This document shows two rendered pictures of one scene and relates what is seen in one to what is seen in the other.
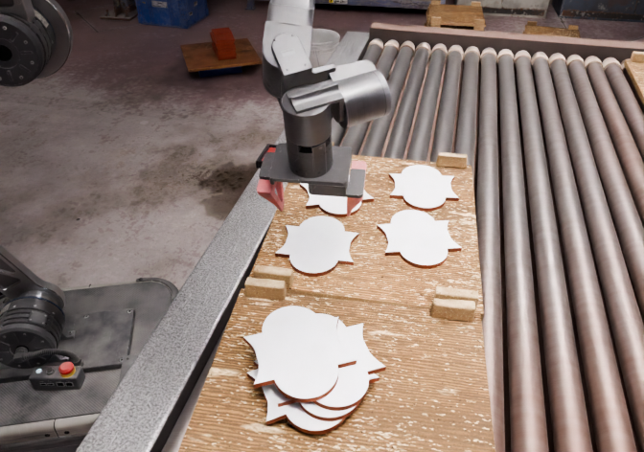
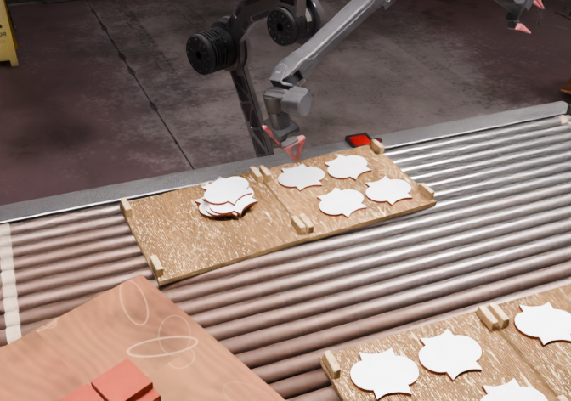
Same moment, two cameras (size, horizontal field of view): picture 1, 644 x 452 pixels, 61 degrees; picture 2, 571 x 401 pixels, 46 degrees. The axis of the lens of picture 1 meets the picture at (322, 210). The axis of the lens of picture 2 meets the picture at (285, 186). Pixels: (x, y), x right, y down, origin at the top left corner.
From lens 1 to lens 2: 1.47 m
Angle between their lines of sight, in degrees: 43
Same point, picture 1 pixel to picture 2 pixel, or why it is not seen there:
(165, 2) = not seen: outside the picture
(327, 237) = (308, 177)
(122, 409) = (177, 177)
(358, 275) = (295, 196)
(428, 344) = (274, 227)
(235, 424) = (190, 198)
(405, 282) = (305, 210)
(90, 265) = not seen: hidden behind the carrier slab
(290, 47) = (280, 70)
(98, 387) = not seen: hidden behind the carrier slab
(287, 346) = (224, 186)
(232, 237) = (285, 157)
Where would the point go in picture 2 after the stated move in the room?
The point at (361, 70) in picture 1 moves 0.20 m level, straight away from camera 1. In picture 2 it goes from (301, 92) to (363, 76)
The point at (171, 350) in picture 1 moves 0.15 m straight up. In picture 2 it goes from (210, 173) to (208, 130)
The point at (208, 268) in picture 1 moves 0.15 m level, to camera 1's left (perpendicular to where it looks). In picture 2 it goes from (259, 160) to (234, 140)
